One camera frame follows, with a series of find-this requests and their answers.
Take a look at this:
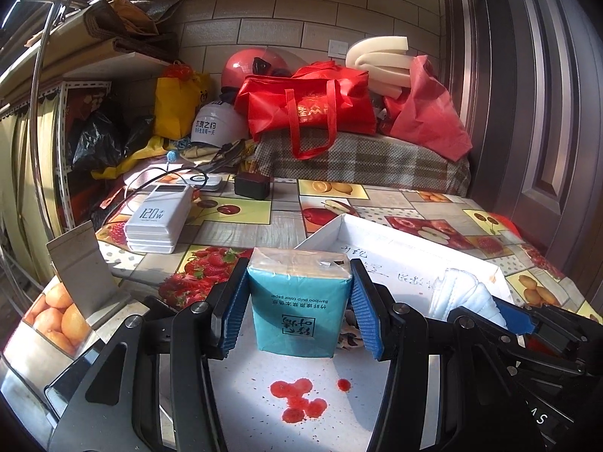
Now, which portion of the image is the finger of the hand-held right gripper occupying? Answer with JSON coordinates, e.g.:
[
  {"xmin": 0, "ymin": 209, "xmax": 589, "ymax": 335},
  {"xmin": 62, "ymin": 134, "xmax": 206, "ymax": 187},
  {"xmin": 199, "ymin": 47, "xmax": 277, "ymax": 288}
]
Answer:
[
  {"xmin": 532, "ymin": 305, "xmax": 602, "ymax": 378},
  {"xmin": 492, "ymin": 299, "xmax": 547, "ymax": 340}
]

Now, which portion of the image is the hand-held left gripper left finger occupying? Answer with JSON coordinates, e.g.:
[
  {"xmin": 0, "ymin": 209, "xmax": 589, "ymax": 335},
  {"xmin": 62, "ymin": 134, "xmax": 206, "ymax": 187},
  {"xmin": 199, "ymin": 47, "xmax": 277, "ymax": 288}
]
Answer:
[{"xmin": 44, "ymin": 258, "xmax": 250, "ymax": 452}]

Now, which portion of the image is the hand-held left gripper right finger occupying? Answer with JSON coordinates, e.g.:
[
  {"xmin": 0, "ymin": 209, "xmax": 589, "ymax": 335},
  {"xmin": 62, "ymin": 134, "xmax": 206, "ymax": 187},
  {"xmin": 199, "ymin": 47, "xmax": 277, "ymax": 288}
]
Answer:
[{"xmin": 349, "ymin": 259, "xmax": 542, "ymax": 452}]

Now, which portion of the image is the white cardboard box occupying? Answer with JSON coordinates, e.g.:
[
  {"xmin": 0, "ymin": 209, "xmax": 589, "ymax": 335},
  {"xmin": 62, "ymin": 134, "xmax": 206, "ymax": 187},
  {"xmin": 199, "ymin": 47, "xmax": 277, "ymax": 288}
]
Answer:
[{"xmin": 294, "ymin": 213, "xmax": 515, "ymax": 340}]

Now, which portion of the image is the blue tissue pack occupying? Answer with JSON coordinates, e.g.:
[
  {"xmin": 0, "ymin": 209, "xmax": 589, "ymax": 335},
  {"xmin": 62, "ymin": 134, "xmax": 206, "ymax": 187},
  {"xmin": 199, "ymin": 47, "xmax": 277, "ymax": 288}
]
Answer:
[{"xmin": 247, "ymin": 246, "xmax": 354, "ymax": 359}]

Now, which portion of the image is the red plastic bag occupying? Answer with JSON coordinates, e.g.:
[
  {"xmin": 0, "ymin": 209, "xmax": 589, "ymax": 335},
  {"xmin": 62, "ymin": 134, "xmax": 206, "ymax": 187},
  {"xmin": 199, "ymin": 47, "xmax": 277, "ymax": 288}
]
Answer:
[{"xmin": 487, "ymin": 213, "xmax": 523, "ymax": 241}]

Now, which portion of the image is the fruit print tablecloth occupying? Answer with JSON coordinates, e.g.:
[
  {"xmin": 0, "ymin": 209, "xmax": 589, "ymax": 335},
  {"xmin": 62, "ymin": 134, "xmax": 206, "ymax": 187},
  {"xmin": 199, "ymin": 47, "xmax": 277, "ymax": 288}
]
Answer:
[{"xmin": 5, "ymin": 174, "xmax": 603, "ymax": 434}]

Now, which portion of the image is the white power bank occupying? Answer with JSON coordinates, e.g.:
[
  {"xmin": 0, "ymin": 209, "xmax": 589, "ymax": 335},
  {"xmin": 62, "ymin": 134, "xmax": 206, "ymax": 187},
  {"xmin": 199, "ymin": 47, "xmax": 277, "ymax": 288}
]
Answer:
[{"xmin": 125, "ymin": 183, "xmax": 195, "ymax": 254}]

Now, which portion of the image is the black charger block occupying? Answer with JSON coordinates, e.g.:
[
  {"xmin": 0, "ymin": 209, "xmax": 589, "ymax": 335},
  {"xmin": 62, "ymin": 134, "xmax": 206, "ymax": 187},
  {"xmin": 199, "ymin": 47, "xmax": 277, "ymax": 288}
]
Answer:
[{"xmin": 234, "ymin": 172, "xmax": 273, "ymax": 201}]

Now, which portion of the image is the white flat device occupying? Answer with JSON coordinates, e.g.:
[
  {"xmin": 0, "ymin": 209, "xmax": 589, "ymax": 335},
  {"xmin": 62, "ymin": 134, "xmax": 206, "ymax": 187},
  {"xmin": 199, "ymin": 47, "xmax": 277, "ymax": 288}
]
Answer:
[{"xmin": 181, "ymin": 173, "xmax": 224, "ymax": 192}]

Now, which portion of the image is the white stained board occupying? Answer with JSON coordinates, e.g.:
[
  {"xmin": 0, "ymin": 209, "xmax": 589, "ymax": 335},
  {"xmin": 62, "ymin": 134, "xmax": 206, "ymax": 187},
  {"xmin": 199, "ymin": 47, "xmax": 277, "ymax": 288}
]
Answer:
[{"xmin": 155, "ymin": 353, "xmax": 394, "ymax": 452}]

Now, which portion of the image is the plaid cloth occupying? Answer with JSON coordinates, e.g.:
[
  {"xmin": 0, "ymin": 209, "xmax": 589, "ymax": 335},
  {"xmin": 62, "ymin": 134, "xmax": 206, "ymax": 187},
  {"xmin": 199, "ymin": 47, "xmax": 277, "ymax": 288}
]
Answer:
[{"xmin": 254, "ymin": 129, "xmax": 472, "ymax": 196}]

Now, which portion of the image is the white card stand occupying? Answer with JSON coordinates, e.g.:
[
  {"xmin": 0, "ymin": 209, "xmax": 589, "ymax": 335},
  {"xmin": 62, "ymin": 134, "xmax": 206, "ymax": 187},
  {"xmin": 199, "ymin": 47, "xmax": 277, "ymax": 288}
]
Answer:
[{"xmin": 46, "ymin": 223, "xmax": 130, "ymax": 330}]

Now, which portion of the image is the white helmet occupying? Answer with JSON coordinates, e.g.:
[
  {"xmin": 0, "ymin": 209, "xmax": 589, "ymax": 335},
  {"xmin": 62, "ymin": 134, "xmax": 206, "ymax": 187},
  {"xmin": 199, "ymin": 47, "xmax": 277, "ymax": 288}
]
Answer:
[{"xmin": 190, "ymin": 101, "xmax": 250, "ymax": 148}]

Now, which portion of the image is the red nonwoven bag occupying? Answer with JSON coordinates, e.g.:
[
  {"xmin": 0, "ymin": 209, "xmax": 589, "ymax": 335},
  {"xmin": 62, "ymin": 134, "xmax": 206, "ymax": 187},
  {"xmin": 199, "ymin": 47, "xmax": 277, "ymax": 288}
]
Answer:
[{"xmin": 379, "ymin": 55, "xmax": 473, "ymax": 162}]

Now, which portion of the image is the grey metal door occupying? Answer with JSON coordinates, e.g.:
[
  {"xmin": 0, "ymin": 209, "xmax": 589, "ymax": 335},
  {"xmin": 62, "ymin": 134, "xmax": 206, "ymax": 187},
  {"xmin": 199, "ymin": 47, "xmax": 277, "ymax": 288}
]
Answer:
[{"xmin": 443, "ymin": 0, "xmax": 603, "ymax": 274}]

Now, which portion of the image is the red tote bag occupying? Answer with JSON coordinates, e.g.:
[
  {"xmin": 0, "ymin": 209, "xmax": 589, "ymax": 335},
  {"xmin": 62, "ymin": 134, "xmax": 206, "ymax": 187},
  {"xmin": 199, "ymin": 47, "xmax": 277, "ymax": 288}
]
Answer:
[{"xmin": 234, "ymin": 61, "xmax": 378, "ymax": 161}]

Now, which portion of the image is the yellow shopping bag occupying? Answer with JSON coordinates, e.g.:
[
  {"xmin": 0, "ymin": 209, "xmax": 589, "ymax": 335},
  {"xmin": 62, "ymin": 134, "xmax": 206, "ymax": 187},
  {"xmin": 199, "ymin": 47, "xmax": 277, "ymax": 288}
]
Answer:
[{"xmin": 155, "ymin": 61, "xmax": 212, "ymax": 141}]

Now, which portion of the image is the black plastic bag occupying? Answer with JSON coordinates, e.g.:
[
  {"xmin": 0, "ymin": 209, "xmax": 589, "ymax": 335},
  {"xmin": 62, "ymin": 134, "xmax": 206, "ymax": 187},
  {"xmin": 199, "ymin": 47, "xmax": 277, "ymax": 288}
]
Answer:
[{"xmin": 66, "ymin": 99, "xmax": 156, "ymax": 173}]

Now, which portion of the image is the pink helmet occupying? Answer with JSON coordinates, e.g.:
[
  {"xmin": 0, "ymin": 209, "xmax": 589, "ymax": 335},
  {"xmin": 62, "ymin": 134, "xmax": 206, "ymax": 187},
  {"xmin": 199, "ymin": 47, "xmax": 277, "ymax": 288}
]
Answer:
[{"xmin": 221, "ymin": 48, "xmax": 307, "ymax": 99}]

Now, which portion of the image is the yellow curtain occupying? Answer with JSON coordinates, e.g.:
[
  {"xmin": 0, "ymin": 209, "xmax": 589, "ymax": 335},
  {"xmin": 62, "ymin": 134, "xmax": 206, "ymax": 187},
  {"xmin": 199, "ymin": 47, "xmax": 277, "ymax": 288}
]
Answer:
[{"xmin": 0, "ymin": 104, "xmax": 67, "ymax": 283}]

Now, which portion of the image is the cream foam roll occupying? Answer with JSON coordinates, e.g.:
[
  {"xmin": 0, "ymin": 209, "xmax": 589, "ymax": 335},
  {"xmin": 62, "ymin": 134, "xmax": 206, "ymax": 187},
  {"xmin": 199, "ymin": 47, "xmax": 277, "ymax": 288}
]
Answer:
[{"xmin": 345, "ymin": 36, "xmax": 410, "ymax": 97}]

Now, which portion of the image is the white metal shelf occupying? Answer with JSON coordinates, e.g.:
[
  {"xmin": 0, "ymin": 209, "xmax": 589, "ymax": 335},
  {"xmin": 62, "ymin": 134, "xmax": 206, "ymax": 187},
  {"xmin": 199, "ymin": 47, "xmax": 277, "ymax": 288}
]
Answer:
[{"xmin": 0, "ymin": 38, "xmax": 170, "ymax": 246}]

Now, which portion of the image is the cardboard stack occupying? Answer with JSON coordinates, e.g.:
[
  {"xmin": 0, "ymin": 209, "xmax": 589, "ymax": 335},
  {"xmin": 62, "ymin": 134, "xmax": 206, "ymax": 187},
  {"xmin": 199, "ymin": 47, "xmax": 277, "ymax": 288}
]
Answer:
[{"xmin": 85, "ymin": 0, "xmax": 182, "ymax": 55}]

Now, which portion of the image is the chrome metal pole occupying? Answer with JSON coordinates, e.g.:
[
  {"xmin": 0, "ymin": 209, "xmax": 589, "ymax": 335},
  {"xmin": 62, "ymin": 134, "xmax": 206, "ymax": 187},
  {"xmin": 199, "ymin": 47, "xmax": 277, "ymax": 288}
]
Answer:
[{"xmin": 14, "ymin": 0, "xmax": 114, "ymax": 293}]

